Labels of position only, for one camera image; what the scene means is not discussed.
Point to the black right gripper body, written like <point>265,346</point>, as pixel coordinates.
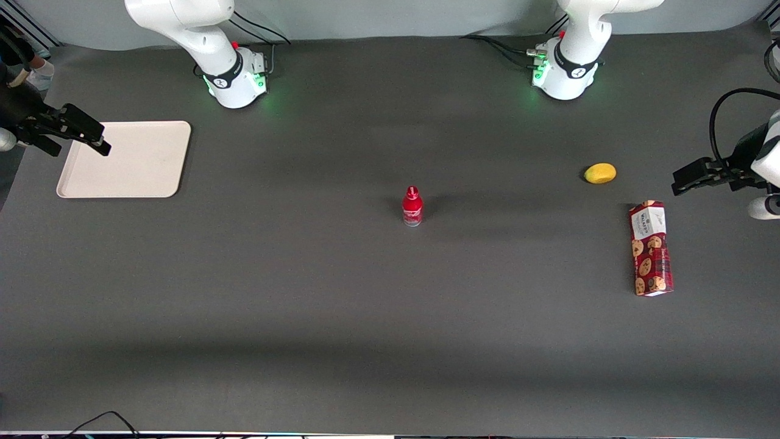
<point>18,110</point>

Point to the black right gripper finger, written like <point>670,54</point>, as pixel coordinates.
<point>82,124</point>
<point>41,142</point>

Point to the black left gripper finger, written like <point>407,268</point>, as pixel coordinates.
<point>698,174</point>
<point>740,185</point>

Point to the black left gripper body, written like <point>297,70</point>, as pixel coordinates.
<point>743,153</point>

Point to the red coke bottle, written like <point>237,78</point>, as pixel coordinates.
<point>412,207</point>

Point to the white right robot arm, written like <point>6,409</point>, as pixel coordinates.
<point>225,73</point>

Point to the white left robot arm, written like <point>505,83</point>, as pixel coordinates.
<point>573,67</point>

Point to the cream plastic tray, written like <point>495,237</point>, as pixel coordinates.
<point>140,164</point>

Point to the white shoe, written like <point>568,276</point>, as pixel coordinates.
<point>42,76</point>

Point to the black trouser leg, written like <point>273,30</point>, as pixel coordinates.
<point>12,46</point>

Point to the red tartan cookie box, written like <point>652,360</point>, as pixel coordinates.
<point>652,256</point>

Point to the yellow lemon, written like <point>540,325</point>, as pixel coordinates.
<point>600,174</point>

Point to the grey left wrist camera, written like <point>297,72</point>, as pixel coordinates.
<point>765,208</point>

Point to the aluminium frame profile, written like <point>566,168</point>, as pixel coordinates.
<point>30,24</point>

